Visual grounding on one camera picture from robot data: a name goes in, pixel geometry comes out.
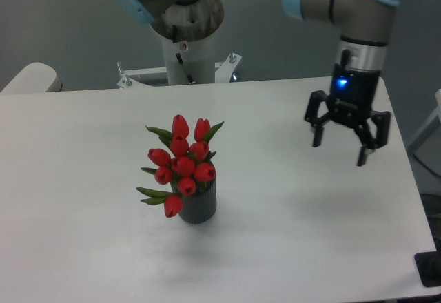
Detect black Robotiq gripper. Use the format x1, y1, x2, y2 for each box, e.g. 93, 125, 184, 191
304, 64, 391, 167

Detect red tulip bouquet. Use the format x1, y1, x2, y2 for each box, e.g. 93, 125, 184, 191
136, 114, 223, 224

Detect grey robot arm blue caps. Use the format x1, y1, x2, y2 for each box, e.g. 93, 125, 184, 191
117, 0, 400, 165

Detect dark grey ribbed vase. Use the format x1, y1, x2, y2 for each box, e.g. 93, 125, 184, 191
169, 160, 218, 224

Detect black box at table edge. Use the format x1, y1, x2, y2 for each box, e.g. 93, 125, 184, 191
414, 251, 440, 288

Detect beige chair backrest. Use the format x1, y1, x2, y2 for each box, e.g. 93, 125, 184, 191
1, 62, 63, 95

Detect white furniture frame right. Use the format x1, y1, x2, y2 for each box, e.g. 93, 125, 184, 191
406, 90, 440, 155

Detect white metal base frame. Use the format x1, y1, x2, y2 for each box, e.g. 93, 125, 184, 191
116, 52, 243, 89

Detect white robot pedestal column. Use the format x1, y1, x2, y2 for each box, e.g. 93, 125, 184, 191
160, 36, 215, 86

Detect black cable on pedestal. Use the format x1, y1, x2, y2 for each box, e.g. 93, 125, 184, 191
174, 52, 196, 85

